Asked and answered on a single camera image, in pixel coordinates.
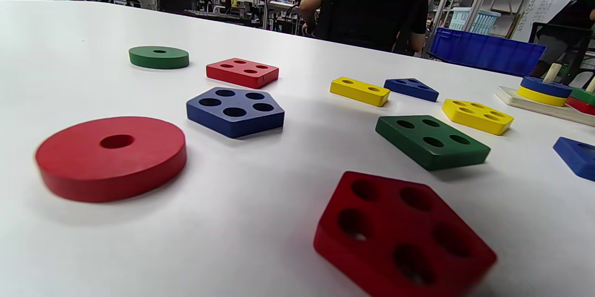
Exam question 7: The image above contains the light blue basket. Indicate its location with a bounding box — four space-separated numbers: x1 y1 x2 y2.
449 7 502 35

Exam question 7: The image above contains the blue ring block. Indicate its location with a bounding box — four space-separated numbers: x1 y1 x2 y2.
520 76 573 99

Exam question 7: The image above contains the green square block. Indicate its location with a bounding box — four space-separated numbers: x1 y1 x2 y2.
375 115 491 172

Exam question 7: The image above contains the yellow ring block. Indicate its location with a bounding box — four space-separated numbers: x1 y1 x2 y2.
516 85 569 107

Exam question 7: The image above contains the yellow rectangle block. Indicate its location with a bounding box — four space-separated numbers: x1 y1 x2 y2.
329 77 391 107

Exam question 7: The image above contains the red ring block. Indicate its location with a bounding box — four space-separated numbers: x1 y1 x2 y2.
35 116 187 204

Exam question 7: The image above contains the whiteboard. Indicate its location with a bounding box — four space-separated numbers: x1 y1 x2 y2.
511 0 591 43

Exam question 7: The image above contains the blue plastic crate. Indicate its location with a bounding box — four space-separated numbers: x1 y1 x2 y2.
429 27 548 77

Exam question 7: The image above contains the blue triangle block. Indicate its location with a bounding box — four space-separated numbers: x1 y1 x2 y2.
383 78 440 103

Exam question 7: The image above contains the green ring block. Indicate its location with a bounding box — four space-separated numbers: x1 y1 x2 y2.
128 46 190 70

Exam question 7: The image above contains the blue rectangle block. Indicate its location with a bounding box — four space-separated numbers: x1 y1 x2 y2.
553 136 595 182

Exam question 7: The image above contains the yellow pentagon block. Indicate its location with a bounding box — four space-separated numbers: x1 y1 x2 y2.
441 98 515 136

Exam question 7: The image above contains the green rectangle block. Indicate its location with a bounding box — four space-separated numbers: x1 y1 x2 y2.
569 87 595 106

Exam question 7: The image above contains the red rectangle block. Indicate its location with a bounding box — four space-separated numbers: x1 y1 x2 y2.
566 96 595 116

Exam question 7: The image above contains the red square block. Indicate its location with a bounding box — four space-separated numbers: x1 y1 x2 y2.
205 58 280 90

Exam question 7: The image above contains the red pentagon block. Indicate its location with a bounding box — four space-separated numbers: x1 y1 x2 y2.
313 171 497 297

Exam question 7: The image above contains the wooden post board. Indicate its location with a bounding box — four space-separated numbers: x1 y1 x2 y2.
495 62 595 127

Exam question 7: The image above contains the blue pentagon block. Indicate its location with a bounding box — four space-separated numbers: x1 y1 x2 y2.
186 86 285 139

